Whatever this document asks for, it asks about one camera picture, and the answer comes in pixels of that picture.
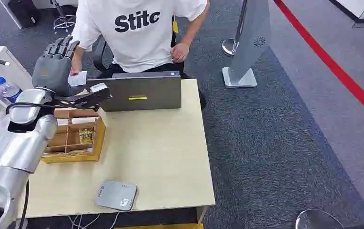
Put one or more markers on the grey sign stand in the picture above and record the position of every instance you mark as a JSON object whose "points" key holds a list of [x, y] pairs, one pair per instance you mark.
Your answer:
{"points": [[251, 41]]}

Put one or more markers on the red floor tape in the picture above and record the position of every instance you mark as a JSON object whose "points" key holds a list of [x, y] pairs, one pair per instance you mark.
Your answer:
{"points": [[336, 68]]}

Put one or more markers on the person's right hand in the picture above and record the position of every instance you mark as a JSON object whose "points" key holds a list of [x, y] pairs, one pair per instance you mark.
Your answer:
{"points": [[76, 65]]}

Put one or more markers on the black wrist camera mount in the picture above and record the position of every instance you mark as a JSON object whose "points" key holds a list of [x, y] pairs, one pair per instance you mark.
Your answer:
{"points": [[84, 101]]}

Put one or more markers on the clear water bottle blue cap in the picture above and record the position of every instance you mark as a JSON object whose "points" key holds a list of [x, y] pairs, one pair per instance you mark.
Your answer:
{"points": [[7, 90]]}

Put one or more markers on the black cabinet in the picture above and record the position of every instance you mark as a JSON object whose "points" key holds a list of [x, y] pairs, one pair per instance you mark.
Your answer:
{"points": [[24, 12]]}

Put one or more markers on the chrome stanchion post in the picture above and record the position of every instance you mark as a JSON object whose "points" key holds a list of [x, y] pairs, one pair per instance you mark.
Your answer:
{"points": [[232, 44]]}

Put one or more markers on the person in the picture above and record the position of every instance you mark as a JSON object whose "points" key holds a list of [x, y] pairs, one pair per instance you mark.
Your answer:
{"points": [[137, 34]]}

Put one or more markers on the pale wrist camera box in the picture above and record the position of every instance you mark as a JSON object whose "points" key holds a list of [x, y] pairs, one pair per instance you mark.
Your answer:
{"points": [[98, 87]]}

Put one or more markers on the yellow tag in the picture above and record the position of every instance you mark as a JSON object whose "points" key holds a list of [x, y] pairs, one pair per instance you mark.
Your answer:
{"points": [[175, 27]]}

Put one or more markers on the round chrome stanchion base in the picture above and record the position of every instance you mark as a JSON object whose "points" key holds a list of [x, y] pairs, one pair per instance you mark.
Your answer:
{"points": [[316, 220]]}

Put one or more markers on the wooden card box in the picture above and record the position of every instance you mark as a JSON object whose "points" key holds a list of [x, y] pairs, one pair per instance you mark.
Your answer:
{"points": [[71, 143]]}

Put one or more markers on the chrome chair base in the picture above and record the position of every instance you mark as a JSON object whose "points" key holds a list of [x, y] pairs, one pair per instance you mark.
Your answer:
{"points": [[63, 20]]}

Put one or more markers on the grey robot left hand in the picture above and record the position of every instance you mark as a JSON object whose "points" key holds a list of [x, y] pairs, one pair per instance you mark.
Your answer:
{"points": [[52, 68]]}

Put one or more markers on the person's left hand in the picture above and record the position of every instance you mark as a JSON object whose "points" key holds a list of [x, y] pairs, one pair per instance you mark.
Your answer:
{"points": [[179, 52]]}

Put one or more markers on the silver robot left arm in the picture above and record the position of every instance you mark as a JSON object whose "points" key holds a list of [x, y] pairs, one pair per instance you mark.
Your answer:
{"points": [[18, 148]]}

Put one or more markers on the grey laptop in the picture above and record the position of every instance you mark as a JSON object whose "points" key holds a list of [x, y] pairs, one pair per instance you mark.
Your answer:
{"points": [[141, 93]]}

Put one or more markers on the grey card reader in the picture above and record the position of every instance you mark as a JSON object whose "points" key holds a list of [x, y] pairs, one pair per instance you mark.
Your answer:
{"points": [[116, 195]]}

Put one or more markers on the white card stack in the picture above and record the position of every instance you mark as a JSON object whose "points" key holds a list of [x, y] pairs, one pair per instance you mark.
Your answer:
{"points": [[82, 120]]}

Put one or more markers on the yellow board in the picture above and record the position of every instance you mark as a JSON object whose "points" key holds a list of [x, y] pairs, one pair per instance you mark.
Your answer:
{"points": [[163, 226]]}

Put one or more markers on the white counter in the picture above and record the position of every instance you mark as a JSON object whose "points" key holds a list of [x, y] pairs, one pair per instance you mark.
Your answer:
{"points": [[363, 9]]}

